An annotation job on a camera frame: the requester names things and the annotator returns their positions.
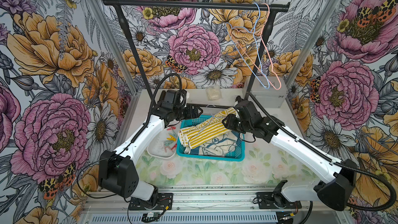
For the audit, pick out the silver aluminium case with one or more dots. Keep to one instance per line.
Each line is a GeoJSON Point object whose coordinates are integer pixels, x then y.
{"type": "Point", "coordinates": [270, 87]}

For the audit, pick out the teal plastic basket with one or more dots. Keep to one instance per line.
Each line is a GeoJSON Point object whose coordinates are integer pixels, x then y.
{"type": "Point", "coordinates": [236, 156]}

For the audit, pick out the black clothes rack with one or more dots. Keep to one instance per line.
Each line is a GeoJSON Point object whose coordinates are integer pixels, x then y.
{"type": "Point", "coordinates": [272, 9]}

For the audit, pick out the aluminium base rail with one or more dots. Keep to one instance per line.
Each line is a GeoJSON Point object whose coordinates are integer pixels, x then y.
{"type": "Point", "coordinates": [207, 205]}

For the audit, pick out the floral table mat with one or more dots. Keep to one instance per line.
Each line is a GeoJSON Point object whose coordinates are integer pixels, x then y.
{"type": "Point", "coordinates": [263, 164]}

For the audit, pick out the yellow striped towel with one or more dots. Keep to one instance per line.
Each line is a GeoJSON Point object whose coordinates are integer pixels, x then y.
{"type": "Point", "coordinates": [193, 137]}

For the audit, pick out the clear plastic bag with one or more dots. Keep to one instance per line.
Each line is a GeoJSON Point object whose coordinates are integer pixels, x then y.
{"type": "Point", "coordinates": [214, 92]}

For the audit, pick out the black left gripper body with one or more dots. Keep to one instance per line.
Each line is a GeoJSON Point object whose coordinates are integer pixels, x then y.
{"type": "Point", "coordinates": [185, 113]}

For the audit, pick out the green clothespin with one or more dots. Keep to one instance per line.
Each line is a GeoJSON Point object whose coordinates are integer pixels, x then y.
{"type": "Point", "coordinates": [169, 143]}

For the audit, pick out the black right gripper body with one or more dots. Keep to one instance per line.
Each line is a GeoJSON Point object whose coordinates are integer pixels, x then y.
{"type": "Point", "coordinates": [235, 123]}

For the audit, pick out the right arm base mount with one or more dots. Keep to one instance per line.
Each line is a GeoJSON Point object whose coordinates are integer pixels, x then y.
{"type": "Point", "coordinates": [268, 200]}

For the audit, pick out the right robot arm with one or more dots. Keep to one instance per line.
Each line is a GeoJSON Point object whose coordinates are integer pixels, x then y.
{"type": "Point", "coordinates": [335, 184]}

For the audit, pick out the white plastic tray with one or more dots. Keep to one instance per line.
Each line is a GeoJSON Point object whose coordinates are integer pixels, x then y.
{"type": "Point", "coordinates": [156, 147]}

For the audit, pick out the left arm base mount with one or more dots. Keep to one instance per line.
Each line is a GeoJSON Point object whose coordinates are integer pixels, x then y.
{"type": "Point", "coordinates": [160, 201]}

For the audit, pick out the blue and beige towel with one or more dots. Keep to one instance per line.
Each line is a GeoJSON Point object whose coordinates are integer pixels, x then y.
{"type": "Point", "coordinates": [219, 146]}

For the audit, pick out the light blue wire hanger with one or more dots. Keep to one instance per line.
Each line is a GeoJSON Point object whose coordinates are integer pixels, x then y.
{"type": "Point", "coordinates": [218, 117]}

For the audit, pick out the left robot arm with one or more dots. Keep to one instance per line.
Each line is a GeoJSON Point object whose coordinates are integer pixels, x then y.
{"type": "Point", "coordinates": [117, 169]}

